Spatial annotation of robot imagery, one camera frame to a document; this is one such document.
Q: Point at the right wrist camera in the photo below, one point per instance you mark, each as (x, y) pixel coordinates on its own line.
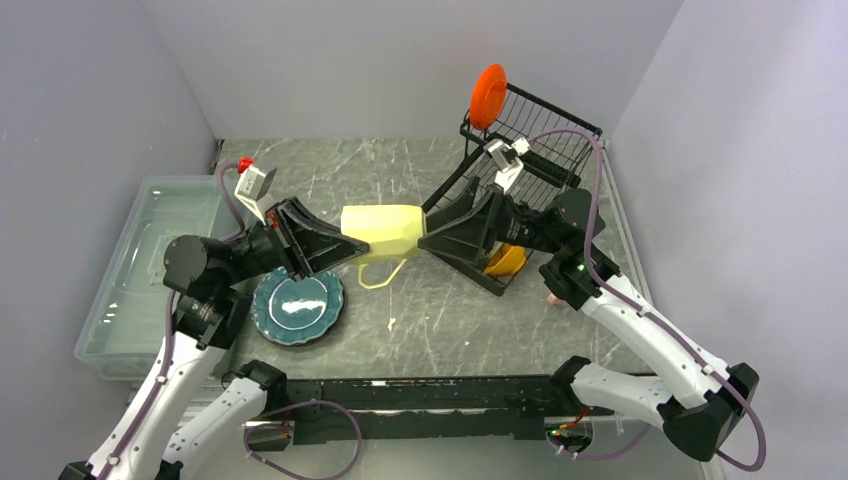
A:
(507, 157)

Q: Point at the orange plate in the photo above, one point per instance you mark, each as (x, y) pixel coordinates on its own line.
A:
(488, 97)

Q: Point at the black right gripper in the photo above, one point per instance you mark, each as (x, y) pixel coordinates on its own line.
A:
(462, 233)

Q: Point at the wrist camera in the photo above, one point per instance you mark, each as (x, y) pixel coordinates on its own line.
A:
(507, 157)
(253, 186)

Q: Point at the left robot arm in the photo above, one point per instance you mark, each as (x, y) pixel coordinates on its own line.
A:
(204, 313)

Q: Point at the pink mug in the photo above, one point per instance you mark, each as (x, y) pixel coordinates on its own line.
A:
(553, 300)

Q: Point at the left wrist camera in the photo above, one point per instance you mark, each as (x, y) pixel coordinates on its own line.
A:
(253, 186)

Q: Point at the teal scalloped plate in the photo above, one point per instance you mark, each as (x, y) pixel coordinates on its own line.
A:
(291, 312)

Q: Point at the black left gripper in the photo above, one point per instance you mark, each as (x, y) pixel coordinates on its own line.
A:
(305, 243)

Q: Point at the pale yellow mug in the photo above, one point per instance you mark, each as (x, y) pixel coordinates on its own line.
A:
(391, 232)

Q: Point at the clear plastic storage box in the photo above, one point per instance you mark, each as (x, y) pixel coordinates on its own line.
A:
(125, 326)

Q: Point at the black wire dish rack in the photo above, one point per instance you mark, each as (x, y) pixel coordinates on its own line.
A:
(553, 180)

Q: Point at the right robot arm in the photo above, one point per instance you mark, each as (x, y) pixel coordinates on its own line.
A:
(695, 398)

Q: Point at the yellow ribbed bowl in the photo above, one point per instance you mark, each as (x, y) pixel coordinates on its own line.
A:
(506, 261)

